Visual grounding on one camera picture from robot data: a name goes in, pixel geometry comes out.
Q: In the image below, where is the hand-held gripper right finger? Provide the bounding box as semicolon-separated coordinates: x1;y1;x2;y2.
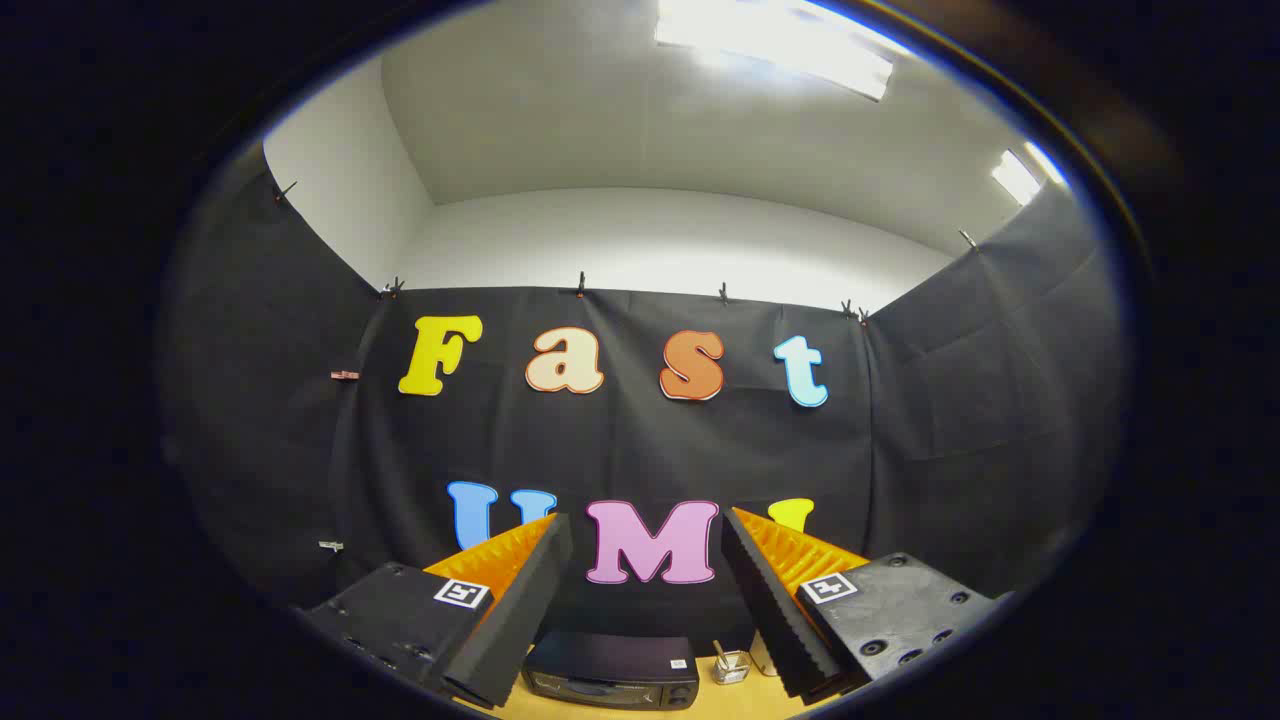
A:
720;506;1003;701

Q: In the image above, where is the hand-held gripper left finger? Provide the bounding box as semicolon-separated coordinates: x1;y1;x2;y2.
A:
298;513;575;711

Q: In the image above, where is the black toaster oven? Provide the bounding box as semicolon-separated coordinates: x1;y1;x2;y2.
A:
520;632;701;711

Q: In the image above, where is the small ceiling light panel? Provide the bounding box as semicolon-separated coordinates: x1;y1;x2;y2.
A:
990;140;1071;206

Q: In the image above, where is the large ceiling light panel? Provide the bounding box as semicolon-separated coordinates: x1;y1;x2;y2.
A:
655;0;896;103

